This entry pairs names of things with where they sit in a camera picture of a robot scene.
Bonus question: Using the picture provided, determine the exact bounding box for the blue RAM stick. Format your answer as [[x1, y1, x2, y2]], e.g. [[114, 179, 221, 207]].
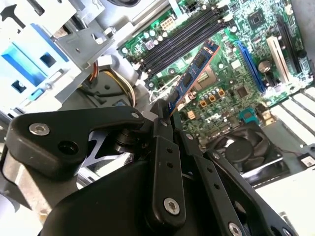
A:
[[167, 40, 221, 118]]

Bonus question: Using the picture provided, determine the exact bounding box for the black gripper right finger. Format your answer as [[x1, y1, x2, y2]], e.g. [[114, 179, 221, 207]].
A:
[[171, 112, 298, 236]]

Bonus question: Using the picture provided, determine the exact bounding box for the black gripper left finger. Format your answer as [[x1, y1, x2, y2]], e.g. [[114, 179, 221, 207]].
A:
[[5, 98, 187, 229]]

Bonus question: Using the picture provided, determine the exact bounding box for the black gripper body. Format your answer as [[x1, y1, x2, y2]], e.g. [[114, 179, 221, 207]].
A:
[[39, 127, 233, 236]]

